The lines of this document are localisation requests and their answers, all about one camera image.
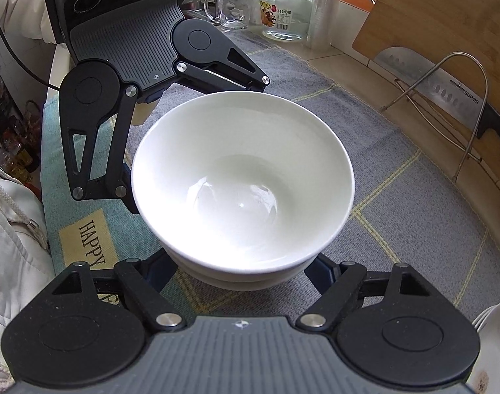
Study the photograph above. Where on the clear glass jar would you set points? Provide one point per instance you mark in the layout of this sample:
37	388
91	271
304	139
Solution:
286	20

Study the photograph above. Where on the stack of clear plastic cups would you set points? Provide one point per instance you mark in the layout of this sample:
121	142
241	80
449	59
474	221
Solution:
325	8

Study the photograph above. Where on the bamboo cutting board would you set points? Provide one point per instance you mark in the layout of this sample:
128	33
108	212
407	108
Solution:
438	8

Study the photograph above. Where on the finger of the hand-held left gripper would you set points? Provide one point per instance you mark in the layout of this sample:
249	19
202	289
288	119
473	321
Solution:
122	147
221	78

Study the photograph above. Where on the clear glass mug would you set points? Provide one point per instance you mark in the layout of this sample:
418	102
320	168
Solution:
233	8

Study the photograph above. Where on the grey checked dish mat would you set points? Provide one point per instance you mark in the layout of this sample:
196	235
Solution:
397	197

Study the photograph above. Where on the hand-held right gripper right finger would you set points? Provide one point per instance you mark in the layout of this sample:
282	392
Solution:
319	271

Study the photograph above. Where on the large santoku knife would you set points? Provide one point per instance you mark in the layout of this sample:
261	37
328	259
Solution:
422	74

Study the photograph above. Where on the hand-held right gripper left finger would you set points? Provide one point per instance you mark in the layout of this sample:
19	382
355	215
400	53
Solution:
161	273

